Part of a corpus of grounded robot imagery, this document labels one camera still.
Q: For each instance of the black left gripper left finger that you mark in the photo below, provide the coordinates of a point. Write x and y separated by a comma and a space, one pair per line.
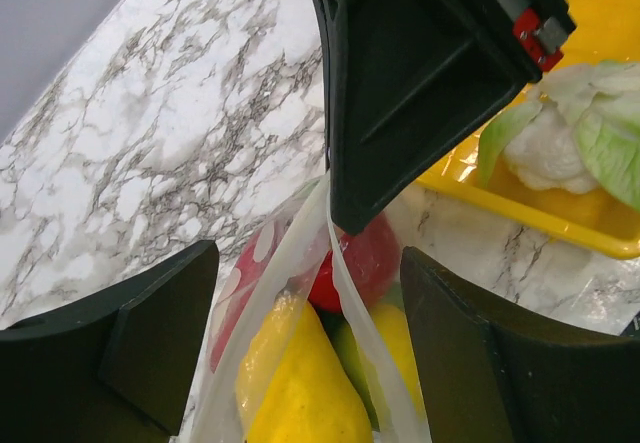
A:
114, 366

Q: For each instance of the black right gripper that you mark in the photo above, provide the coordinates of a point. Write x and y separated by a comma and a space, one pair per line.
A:
407, 80

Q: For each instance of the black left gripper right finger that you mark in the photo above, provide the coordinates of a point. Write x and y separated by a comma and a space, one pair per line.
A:
493, 371

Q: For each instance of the green yellow toy mango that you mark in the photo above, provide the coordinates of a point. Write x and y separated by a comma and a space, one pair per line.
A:
377, 356

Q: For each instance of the red toy apple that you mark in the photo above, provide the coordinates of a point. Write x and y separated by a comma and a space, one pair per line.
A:
372, 258

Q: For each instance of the clear dotted zip top bag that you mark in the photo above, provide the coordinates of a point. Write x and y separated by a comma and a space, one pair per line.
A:
309, 235

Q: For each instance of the white toy cauliflower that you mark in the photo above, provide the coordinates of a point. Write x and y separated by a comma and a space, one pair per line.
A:
576, 130

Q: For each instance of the yellow plastic tray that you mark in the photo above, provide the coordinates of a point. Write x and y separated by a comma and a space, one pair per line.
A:
606, 29

